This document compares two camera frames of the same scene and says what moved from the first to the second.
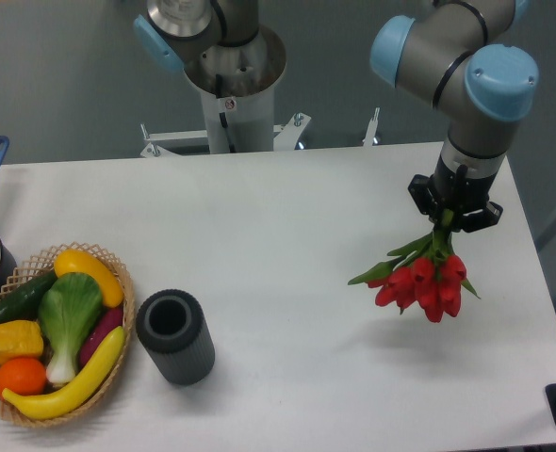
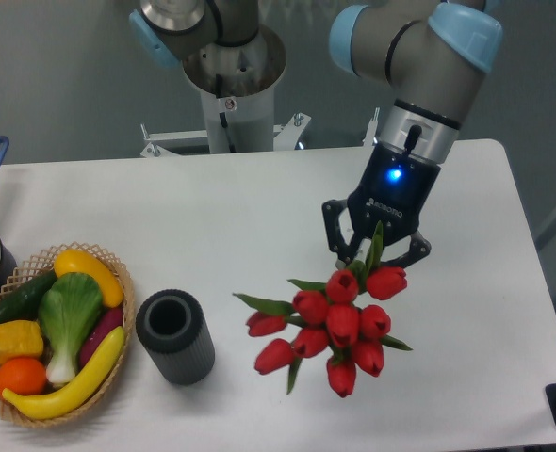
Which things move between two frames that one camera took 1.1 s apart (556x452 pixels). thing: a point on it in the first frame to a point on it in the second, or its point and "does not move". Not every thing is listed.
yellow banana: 71,397 does not move
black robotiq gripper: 458,191 to 393,191
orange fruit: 21,375 does not move
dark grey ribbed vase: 173,329 does not move
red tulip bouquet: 429,273 to 328,319
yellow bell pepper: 11,340 does not move
